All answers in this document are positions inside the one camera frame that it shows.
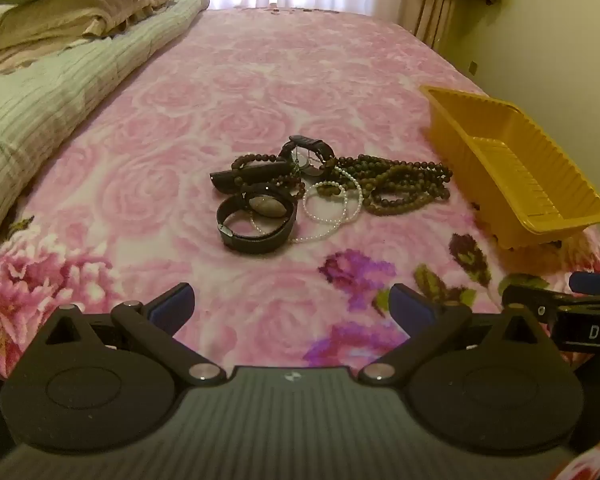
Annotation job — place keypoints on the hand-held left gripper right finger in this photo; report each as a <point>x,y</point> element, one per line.
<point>406,303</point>

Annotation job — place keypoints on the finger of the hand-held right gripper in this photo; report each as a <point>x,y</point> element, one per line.
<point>595,281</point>
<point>527,292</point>

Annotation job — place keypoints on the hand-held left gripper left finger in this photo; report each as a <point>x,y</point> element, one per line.
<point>177,301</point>

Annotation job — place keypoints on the black mesh band watch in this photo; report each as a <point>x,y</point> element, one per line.
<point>245,237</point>

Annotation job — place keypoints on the yellow plastic tray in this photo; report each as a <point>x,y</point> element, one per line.
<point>485,125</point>

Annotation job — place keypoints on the pink floral blanket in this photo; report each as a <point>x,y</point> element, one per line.
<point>230,85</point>

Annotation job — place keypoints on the green striped quilt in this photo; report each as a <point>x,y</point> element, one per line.
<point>55,105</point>

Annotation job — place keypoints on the striped beige curtain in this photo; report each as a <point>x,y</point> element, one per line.
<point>435,15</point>

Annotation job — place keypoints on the brown pillow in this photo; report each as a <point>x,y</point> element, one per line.
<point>70,12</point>

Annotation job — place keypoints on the small dark wall outlet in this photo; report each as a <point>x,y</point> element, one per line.
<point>474,66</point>

